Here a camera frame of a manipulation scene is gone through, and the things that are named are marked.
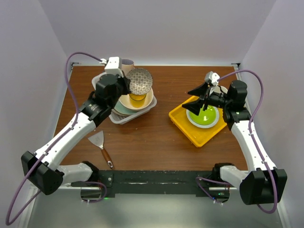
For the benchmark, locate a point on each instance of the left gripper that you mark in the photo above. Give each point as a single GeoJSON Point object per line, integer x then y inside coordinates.
{"type": "Point", "coordinates": [126, 82]}

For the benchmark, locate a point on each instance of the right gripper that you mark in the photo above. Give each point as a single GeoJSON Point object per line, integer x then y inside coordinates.
{"type": "Point", "coordinates": [194, 106]}

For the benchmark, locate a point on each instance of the white ceramic bowl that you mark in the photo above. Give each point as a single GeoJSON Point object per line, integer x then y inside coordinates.
{"type": "Point", "coordinates": [125, 101]}

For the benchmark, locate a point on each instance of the woven coaster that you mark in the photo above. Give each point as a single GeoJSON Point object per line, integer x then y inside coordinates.
{"type": "Point", "coordinates": [141, 81]}

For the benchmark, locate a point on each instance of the pink beige mug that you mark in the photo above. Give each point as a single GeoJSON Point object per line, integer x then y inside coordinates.
{"type": "Point", "coordinates": [127, 65]}

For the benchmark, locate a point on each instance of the yellow mug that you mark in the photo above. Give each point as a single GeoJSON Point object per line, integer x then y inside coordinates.
{"type": "Point", "coordinates": [137, 100]}

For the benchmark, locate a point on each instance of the pale green bottom plate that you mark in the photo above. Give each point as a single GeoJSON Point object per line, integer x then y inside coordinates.
{"type": "Point", "coordinates": [123, 110]}

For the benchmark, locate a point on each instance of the dark bottom plate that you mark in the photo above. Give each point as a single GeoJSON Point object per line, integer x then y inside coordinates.
{"type": "Point", "coordinates": [118, 113]}

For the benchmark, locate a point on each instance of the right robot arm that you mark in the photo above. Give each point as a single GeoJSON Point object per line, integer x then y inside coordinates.
{"type": "Point", "coordinates": [264, 183]}

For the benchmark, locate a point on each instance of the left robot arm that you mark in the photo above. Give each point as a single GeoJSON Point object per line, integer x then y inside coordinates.
{"type": "Point", "coordinates": [43, 168]}

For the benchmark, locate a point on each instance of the light blue mug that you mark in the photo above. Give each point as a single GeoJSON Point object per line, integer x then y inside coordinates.
{"type": "Point", "coordinates": [219, 89]}

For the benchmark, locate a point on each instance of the green white bowl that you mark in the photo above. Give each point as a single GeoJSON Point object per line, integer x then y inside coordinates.
{"type": "Point", "coordinates": [206, 119]}

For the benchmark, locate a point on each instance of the white plastic basket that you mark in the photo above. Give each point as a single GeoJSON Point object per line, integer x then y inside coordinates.
{"type": "Point", "coordinates": [117, 119]}

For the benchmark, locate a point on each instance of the yellow plastic tray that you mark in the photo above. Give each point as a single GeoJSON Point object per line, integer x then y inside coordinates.
{"type": "Point", "coordinates": [198, 136]}

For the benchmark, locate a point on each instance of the clear plastic scrap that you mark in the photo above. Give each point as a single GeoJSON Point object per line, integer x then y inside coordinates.
{"type": "Point", "coordinates": [97, 139]}

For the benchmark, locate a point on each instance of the small metal utensil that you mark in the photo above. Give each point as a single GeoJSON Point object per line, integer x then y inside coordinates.
{"type": "Point", "coordinates": [107, 158]}

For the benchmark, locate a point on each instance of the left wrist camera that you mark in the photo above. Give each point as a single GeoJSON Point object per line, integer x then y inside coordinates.
{"type": "Point", "coordinates": [112, 66]}

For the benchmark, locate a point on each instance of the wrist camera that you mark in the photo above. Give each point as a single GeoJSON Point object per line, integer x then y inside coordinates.
{"type": "Point", "coordinates": [212, 79]}
{"type": "Point", "coordinates": [112, 66]}

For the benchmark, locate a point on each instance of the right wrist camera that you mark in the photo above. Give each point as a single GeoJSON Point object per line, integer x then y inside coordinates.
{"type": "Point", "coordinates": [212, 79]}

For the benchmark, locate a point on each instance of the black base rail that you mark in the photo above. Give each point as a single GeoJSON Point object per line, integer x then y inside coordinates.
{"type": "Point", "coordinates": [158, 182]}

